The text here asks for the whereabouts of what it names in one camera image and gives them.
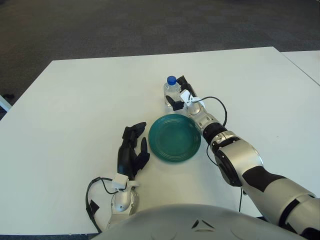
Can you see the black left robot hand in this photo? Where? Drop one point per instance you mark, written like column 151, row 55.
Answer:
column 127, row 157

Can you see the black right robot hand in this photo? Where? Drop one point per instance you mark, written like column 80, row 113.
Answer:
column 188, row 86

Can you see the white furniture leg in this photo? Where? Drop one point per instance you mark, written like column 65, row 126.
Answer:
column 3, row 103

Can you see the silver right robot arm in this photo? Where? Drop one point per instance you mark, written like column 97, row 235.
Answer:
column 237, row 155

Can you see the white neighbouring table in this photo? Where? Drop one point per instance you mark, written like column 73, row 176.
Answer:
column 307, row 62

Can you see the clear bottle with blue cap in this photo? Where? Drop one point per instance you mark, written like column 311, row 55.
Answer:
column 171, row 90

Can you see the grey robot torso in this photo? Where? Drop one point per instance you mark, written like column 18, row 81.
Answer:
column 175, row 225

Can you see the green round plate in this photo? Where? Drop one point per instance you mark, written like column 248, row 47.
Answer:
column 172, row 142

